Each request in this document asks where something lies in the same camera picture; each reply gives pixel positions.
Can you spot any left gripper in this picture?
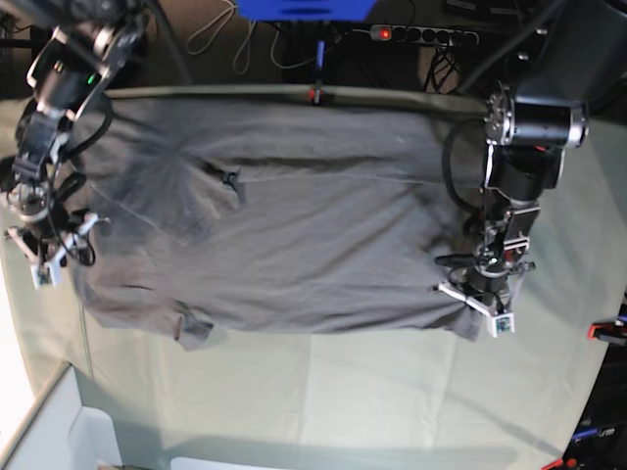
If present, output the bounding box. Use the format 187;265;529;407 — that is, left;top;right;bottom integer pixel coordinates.
433;261;536;338

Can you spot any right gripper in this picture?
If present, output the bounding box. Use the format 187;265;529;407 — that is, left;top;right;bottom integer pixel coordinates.
4;212;109;289

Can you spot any grey t-shirt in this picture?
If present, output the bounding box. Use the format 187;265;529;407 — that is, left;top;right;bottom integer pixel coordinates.
70;97;482;350

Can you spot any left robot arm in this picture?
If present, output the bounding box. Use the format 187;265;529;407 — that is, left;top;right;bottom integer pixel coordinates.
436;1;626;338

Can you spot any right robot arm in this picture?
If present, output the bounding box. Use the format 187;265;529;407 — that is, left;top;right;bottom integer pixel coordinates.
1;1;147;288

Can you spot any red black clamp right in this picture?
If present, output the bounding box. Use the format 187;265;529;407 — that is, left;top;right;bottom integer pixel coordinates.
587;315;627;347

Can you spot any red black clamp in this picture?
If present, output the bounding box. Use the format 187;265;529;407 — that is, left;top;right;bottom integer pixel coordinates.
587;315;627;347
309;40;325;106

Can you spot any white bin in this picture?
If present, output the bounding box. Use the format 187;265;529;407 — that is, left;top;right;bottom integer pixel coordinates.
1;362;123;470

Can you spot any red clamp bottom right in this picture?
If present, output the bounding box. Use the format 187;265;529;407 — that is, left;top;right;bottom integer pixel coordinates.
541;458;578;470

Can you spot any green table cloth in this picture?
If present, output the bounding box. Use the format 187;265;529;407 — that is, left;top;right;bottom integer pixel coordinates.
1;86;626;469

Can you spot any red black clamp middle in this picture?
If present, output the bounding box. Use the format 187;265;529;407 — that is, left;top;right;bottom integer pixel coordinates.
309;40;325;106

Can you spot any black power strip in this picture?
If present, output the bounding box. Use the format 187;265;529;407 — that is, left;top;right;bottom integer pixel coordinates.
367;24;480;47

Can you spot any blue plastic object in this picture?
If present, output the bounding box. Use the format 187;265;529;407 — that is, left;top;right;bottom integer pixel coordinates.
236;0;376;22

